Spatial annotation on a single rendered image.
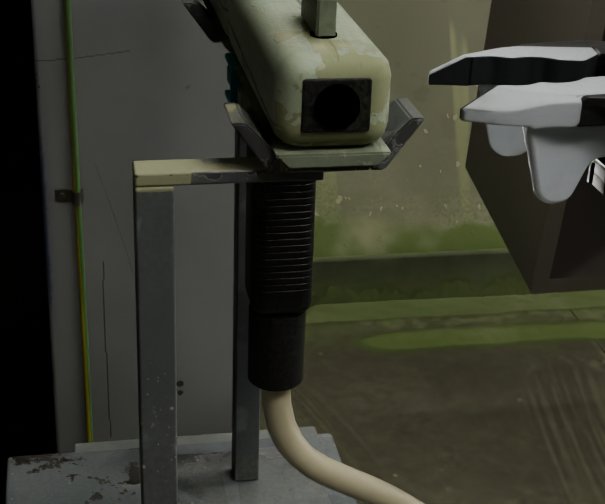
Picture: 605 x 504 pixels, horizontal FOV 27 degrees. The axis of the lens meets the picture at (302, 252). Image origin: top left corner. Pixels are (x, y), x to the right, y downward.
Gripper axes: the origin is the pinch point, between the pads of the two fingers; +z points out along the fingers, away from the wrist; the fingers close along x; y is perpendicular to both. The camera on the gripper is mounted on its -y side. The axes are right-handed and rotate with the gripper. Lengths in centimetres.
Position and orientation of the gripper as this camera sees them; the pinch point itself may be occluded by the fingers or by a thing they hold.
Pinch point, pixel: (469, 80)
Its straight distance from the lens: 64.0
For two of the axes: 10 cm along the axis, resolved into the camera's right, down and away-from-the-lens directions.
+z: -9.8, 0.5, -1.8
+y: -0.3, 9.1, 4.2
